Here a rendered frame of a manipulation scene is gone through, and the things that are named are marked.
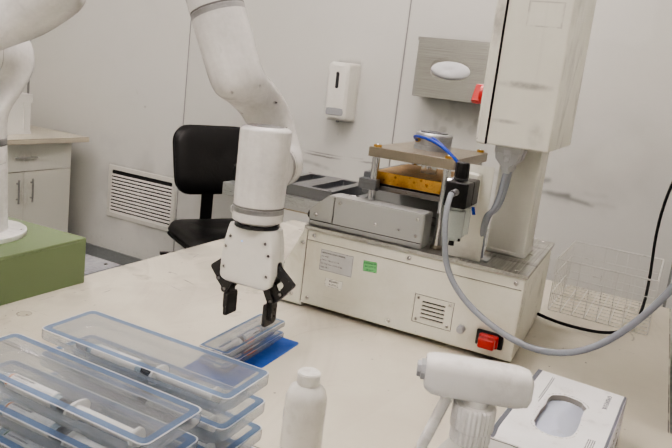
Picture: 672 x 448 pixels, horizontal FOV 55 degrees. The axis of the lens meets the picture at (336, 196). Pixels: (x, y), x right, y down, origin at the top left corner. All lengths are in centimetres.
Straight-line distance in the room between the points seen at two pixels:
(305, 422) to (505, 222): 69
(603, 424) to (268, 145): 60
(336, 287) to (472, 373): 88
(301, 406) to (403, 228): 58
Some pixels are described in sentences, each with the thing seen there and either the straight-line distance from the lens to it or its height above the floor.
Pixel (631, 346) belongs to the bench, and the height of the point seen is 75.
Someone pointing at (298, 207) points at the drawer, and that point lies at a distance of 143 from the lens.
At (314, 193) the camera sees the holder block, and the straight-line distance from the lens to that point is 142.
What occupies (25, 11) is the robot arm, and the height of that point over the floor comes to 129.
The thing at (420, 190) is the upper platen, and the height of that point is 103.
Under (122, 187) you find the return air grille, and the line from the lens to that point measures 389.
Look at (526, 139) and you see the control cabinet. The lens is 120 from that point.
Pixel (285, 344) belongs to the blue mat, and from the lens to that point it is 122.
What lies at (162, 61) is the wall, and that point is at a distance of 367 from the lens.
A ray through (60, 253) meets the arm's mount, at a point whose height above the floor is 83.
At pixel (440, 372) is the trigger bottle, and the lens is 49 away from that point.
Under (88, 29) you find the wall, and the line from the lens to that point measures 407.
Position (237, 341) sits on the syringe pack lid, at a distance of 111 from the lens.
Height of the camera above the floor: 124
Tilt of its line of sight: 10 degrees down
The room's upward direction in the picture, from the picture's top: 7 degrees clockwise
